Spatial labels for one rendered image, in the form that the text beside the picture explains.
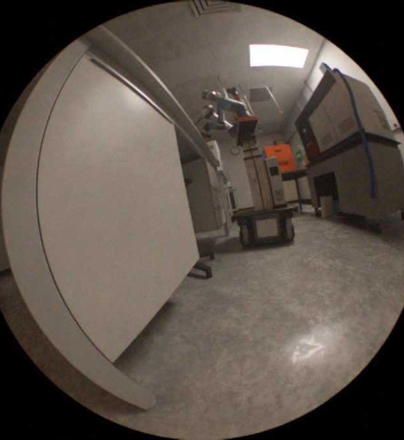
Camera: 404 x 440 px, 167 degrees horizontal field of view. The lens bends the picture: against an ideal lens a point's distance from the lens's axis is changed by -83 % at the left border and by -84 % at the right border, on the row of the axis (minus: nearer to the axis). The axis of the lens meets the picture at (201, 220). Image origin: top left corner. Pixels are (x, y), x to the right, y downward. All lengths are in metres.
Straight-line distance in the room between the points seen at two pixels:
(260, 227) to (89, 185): 1.06
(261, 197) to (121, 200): 1.11
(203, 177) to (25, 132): 1.12
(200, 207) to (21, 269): 1.12
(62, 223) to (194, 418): 0.43
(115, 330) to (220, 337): 0.33
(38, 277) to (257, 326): 0.52
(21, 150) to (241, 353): 0.57
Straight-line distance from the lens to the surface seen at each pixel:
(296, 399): 0.41
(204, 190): 1.14
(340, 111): 1.60
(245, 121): 1.22
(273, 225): 1.11
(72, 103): 0.30
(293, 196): 5.13
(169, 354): 0.49
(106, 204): 0.25
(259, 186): 1.23
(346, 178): 1.52
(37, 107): 0.26
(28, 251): 0.19
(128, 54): 0.52
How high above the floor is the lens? 0.40
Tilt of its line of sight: 5 degrees down
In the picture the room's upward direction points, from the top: 11 degrees counter-clockwise
